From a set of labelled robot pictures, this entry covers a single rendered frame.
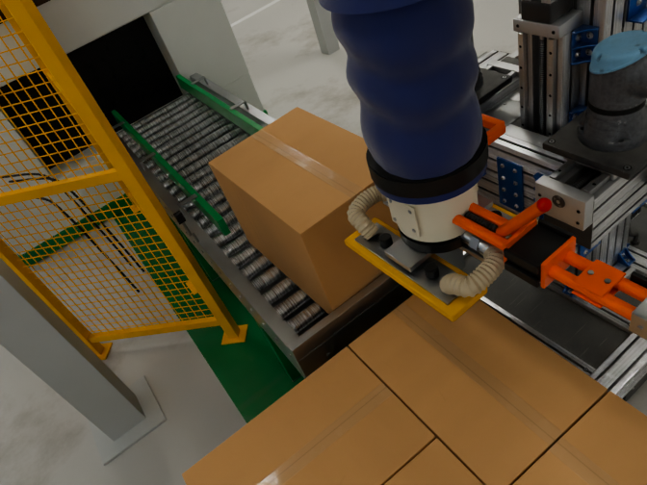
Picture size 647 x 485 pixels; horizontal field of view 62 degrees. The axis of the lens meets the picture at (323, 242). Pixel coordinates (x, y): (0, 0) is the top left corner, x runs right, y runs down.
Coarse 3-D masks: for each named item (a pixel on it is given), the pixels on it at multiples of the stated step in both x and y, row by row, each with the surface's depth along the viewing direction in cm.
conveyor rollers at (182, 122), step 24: (192, 96) 336; (144, 120) 327; (168, 120) 317; (192, 120) 307; (216, 120) 304; (168, 144) 295; (192, 144) 292; (216, 144) 281; (192, 168) 270; (216, 192) 252; (192, 216) 240; (216, 240) 221; (240, 240) 217; (240, 264) 209; (264, 264) 204; (264, 288) 198; (288, 288) 192; (288, 312) 184; (312, 312) 179
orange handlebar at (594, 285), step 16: (496, 128) 118; (480, 208) 102; (464, 224) 100; (496, 224) 99; (496, 240) 95; (576, 256) 88; (560, 272) 86; (592, 272) 84; (608, 272) 83; (624, 272) 83; (576, 288) 85; (592, 288) 82; (608, 288) 82; (624, 288) 82; (640, 288) 81; (592, 304) 84; (608, 304) 81; (624, 304) 79
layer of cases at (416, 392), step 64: (384, 320) 168; (448, 320) 161; (320, 384) 158; (384, 384) 154; (448, 384) 147; (512, 384) 141; (576, 384) 137; (256, 448) 149; (320, 448) 144; (384, 448) 139; (448, 448) 136; (512, 448) 130; (576, 448) 126; (640, 448) 122
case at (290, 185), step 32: (288, 128) 189; (320, 128) 183; (224, 160) 185; (256, 160) 179; (288, 160) 174; (320, 160) 169; (352, 160) 164; (224, 192) 195; (256, 192) 166; (288, 192) 161; (320, 192) 157; (352, 192) 152; (256, 224) 183; (288, 224) 150; (320, 224) 148; (288, 256) 173; (320, 256) 154; (352, 256) 162; (320, 288) 164; (352, 288) 169
